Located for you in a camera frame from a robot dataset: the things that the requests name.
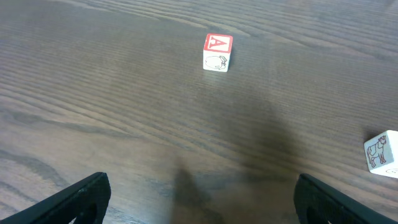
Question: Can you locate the red letter A block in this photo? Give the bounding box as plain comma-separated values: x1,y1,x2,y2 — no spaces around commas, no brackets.
203,34,233,72

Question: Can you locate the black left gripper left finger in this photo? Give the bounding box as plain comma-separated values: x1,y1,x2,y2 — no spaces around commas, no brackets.
1,172,111,224

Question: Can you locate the yellow block with cow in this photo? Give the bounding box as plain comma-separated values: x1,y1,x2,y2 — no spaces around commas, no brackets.
364,130,397,179

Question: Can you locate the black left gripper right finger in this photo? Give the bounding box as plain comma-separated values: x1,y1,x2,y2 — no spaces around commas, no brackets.
294,174,397,224

